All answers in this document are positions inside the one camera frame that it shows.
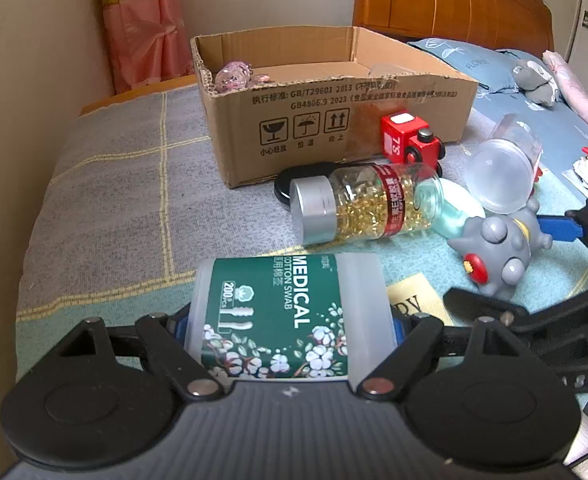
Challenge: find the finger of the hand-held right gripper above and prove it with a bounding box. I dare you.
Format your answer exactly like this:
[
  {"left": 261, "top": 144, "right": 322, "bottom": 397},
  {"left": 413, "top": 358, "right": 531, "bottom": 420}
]
[
  {"left": 536, "top": 199, "right": 588, "bottom": 281},
  {"left": 444, "top": 272, "right": 588, "bottom": 393}
]

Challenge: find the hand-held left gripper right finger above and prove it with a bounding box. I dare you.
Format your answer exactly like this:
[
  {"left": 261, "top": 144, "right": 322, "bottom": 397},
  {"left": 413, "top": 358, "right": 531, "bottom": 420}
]
[{"left": 355, "top": 311, "right": 519, "bottom": 401}]

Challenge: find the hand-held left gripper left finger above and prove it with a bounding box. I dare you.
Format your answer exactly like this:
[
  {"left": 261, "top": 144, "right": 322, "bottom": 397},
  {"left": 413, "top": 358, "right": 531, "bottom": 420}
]
[{"left": 56, "top": 310, "right": 225, "bottom": 403}]

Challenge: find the grey toy figure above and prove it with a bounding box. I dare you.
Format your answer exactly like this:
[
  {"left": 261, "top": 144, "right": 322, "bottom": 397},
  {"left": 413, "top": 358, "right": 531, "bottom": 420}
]
[{"left": 446, "top": 197, "right": 554, "bottom": 301}]

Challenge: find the clear plastic jar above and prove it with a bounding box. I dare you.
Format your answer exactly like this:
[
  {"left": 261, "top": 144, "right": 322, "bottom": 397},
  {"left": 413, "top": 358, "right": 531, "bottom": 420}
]
[{"left": 466, "top": 114, "right": 544, "bottom": 216}]

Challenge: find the mint green oval case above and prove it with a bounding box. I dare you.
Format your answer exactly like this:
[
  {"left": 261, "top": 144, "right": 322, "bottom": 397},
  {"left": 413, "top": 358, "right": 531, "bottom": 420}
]
[{"left": 434, "top": 177, "right": 487, "bottom": 238}]

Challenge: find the green label cotton swab box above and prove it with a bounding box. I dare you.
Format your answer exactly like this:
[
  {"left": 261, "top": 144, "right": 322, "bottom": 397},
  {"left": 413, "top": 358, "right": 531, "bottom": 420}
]
[{"left": 184, "top": 252, "right": 399, "bottom": 386}]

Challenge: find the clear bottle of yellow capsules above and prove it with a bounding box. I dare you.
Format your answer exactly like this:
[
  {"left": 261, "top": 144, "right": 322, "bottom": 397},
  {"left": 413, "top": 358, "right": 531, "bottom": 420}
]
[{"left": 289, "top": 162, "right": 444, "bottom": 246}]

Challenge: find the red toy fire truck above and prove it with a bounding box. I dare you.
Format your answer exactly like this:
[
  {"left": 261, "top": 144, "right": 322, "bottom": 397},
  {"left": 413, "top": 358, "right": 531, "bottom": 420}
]
[{"left": 380, "top": 112, "right": 447, "bottom": 171}]

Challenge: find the brown cardboard box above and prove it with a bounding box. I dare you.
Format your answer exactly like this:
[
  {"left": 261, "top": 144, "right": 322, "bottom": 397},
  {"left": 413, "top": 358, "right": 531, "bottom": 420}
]
[{"left": 190, "top": 26, "right": 479, "bottom": 190}]

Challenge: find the blue floral bed sheet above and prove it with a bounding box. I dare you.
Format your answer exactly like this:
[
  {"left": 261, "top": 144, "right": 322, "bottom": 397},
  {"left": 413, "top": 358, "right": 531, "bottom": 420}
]
[{"left": 466, "top": 80, "right": 588, "bottom": 196}]

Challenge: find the grey checked blanket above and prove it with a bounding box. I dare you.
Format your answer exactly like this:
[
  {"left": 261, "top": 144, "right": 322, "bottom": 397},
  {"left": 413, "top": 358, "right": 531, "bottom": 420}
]
[{"left": 16, "top": 82, "right": 588, "bottom": 411}]

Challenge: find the pink floral quilt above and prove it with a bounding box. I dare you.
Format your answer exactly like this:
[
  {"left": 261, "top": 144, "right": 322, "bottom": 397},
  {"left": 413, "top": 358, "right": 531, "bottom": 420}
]
[{"left": 544, "top": 51, "right": 588, "bottom": 143}]

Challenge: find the grey plush toy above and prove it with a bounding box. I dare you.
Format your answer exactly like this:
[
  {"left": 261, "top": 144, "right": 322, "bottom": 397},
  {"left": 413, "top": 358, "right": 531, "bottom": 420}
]
[{"left": 511, "top": 57, "right": 557, "bottom": 107}]

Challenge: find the black round lid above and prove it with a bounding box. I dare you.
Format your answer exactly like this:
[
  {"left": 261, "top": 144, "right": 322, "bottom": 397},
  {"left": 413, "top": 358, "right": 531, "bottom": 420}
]
[{"left": 274, "top": 161, "right": 355, "bottom": 208}]

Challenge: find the blue floral pillow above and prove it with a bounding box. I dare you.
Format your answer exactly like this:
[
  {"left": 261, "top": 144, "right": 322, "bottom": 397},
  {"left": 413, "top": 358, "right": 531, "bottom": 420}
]
[{"left": 406, "top": 37, "right": 549, "bottom": 96}]

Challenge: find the wooden headboard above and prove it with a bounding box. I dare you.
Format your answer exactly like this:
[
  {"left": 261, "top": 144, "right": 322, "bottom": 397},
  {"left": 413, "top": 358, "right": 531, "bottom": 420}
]
[{"left": 352, "top": 0, "right": 555, "bottom": 58}]

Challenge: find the pink glass trinket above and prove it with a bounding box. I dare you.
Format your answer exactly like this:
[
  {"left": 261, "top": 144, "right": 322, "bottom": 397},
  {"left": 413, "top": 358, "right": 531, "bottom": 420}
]
[{"left": 215, "top": 61, "right": 271, "bottom": 93}]

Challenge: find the pink curtain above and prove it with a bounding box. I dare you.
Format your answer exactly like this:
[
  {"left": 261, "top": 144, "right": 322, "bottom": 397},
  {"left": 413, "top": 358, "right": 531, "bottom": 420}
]
[{"left": 96, "top": 0, "right": 195, "bottom": 95}]

